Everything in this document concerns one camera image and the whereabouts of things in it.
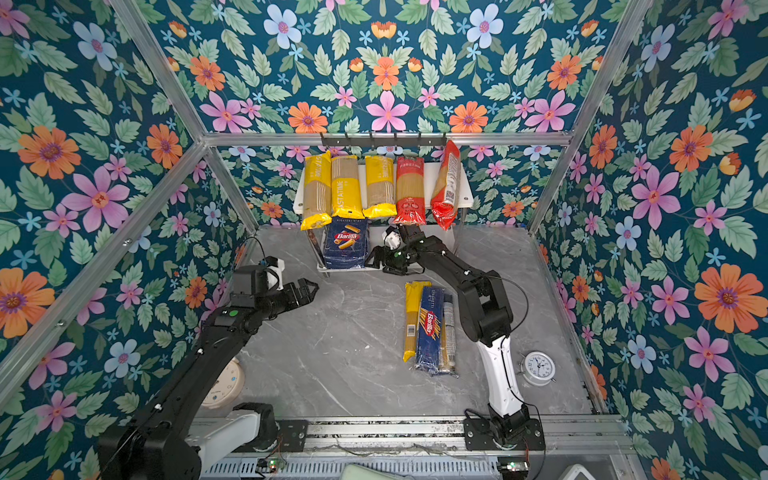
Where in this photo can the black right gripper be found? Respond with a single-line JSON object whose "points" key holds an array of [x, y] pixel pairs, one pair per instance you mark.
{"points": [[387, 265]]}

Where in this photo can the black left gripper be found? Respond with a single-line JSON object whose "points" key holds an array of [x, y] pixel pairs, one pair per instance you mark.
{"points": [[306, 296]]}

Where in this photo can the blue Barilla pasta bag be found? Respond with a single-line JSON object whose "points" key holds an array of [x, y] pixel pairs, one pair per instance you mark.
{"points": [[346, 243]]}

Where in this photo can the blue Barilla spaghetti bag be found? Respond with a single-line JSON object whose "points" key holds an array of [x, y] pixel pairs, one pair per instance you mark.
{"points": [[429, 330]]}

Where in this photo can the red Barilla spaghetti bag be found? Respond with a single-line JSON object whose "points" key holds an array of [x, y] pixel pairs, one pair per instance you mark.
{"points": [[409, 185]]}

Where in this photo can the yellow wholewheat spaghetti bag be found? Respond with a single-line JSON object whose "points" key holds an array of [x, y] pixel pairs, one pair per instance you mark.
{"points": [[380, 187]]}

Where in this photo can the red-ended spaghetti bag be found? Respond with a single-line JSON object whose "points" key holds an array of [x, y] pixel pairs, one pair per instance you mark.
{"points": [[444, 201]]}

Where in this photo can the yellow Pastatime spaghetti bag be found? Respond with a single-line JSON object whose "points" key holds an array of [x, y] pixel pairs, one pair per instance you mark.
{"points": [[346, 199]]}

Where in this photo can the clear spaghetti bag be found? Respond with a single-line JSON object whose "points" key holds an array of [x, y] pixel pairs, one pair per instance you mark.
{"points": [[447, 362]]}

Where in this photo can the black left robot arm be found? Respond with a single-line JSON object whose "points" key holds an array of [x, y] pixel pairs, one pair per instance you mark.
{"points": [[163, 440]]}

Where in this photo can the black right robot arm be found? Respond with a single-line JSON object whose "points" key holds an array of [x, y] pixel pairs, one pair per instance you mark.
{"points": [[484, 310]]}

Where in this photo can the beige round clock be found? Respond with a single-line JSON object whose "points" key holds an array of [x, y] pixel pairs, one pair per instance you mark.
{"points": [[227, 386]]}

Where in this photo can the white alarm clock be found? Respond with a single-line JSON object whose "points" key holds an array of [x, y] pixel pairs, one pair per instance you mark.
{"points": [[538, 368]]}

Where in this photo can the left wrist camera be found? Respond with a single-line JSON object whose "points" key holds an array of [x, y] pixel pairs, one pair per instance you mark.
{"points": [[274, 271]]}

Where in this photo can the metal hook rail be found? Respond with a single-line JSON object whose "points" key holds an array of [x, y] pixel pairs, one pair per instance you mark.
{"points": [[372, 141]]}

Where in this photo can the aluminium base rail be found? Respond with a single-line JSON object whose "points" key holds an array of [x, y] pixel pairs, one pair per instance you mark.
{"points": [[439, 447]]}

